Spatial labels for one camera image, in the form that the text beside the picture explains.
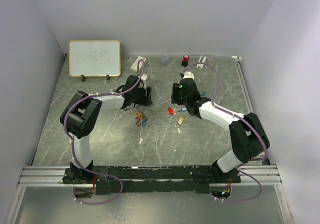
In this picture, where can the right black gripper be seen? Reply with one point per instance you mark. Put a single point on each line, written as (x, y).
(176, 87)

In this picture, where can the white rectangular device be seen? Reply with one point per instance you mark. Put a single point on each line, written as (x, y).
(201, 62)

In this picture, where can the right side aluminium rail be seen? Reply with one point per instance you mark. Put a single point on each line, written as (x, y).
(237, 61)

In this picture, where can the clear plastic cup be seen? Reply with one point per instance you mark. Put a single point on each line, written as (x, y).
(164, 57)

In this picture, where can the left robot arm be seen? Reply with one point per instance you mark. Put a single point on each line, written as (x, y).
(80, 115)

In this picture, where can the aluminium rail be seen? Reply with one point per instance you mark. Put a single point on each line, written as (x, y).
(237, 61)
(61, 176)

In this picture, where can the white whiteboard wooden frame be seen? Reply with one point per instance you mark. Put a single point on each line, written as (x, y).
(94, 58)

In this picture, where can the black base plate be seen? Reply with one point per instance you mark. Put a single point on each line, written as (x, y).
(145, 179)

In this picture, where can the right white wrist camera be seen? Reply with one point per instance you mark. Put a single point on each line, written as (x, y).
(186, 75)

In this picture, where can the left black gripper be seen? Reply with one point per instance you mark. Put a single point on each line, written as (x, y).
(148, 99)

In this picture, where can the white red cardboard box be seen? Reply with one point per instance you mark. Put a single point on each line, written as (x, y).
(138, 64)

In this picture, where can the yellow key tag with key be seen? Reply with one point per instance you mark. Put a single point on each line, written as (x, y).
(179, 123)

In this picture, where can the orange carabiner clip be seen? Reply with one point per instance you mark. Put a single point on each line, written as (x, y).
(140, 115)

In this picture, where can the red key tag with key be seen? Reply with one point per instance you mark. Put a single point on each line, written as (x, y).
(170, 111)

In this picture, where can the red black stamp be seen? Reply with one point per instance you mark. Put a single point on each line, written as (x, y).
(185, 61)

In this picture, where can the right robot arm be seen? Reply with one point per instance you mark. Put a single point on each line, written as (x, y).
(248, 137)

